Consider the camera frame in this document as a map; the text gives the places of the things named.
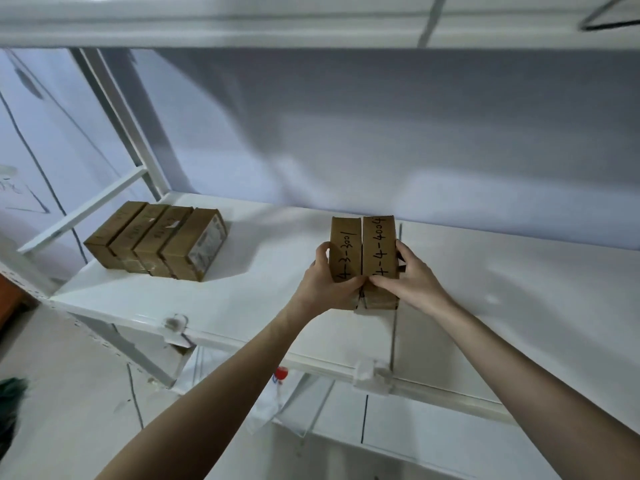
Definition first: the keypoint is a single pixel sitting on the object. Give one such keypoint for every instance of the person's right hand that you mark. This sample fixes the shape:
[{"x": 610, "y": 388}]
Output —
[{"x": 417, "y": 284}]

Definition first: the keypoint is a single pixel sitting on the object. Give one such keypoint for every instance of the person's left hand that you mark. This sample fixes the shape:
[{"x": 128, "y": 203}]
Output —
[{"x": 320, "y": 289}]

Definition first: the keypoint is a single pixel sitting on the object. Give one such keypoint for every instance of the person's right thumb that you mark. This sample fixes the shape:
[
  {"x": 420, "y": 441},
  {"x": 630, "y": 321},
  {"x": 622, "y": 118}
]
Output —
[{"x": 387, "y": 283}]

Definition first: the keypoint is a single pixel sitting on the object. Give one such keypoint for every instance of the person's left thumb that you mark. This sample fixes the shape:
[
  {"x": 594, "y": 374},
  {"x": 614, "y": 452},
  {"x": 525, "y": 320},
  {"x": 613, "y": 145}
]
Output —
[{"x": 350, "y": 283}]

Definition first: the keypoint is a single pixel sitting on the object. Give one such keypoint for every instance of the narrow handwritten cardboard box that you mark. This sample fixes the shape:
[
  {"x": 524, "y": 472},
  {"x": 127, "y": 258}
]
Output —
[{"x": 346, "y": 244}]

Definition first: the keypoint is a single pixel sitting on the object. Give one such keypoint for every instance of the wide handwritten cardboard box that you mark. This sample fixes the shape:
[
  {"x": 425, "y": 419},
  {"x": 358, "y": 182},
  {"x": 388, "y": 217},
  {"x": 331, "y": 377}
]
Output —
[{"x": 380, "y": 244}]

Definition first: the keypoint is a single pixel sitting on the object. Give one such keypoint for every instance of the person's left forearm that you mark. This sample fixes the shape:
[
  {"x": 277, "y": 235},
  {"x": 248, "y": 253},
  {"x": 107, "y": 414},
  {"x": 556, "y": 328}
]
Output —
[{"x": 220, "y": 399}]

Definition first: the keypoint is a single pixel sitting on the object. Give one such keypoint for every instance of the person's right forearm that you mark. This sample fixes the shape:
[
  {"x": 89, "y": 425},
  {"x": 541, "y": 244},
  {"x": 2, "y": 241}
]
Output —
[{"x": 530, "y": 384}]

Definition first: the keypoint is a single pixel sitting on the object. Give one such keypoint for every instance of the clear plastic label holder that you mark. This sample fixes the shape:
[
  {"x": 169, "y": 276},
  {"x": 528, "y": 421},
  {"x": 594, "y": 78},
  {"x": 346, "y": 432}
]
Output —
[
  {"x": 371, "y": 375},
  {"x": 176, "y": 325}
]

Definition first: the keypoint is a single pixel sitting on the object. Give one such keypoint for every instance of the red round cap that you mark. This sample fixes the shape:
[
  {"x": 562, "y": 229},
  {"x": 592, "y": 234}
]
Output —
[{"x": 281, "y": 374}]

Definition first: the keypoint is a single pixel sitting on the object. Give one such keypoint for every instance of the white metal shelving rack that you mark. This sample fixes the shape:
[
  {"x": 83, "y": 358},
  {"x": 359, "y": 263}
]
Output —
[{"x": 500, "y": 319}]

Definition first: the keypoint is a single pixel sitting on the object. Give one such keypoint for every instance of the clear plastic sheet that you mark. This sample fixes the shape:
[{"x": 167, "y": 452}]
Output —
[{"x": 300, "y": 407}]

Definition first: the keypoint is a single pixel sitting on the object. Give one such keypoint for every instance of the cardboard box with white label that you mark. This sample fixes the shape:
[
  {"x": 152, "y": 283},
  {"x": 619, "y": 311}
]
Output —
[{"x": 192, "y": 244}]

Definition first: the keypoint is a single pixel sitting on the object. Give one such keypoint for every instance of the brown cardboard box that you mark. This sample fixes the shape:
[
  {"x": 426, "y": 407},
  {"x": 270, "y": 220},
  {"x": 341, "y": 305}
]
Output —
[
  {"x": 112, "y": 227},
  {"x": 162, "y": 233},
  {"x": 137, "y": 229}
]

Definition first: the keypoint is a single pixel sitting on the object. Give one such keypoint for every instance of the brown wooden object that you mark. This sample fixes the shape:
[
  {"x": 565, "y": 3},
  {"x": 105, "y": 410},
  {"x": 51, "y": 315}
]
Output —
[{"x": 9, "y": 300}]

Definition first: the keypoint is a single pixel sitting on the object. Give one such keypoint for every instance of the dark green object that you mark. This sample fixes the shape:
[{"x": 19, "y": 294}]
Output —
[{"x": 11, "y": 414}]

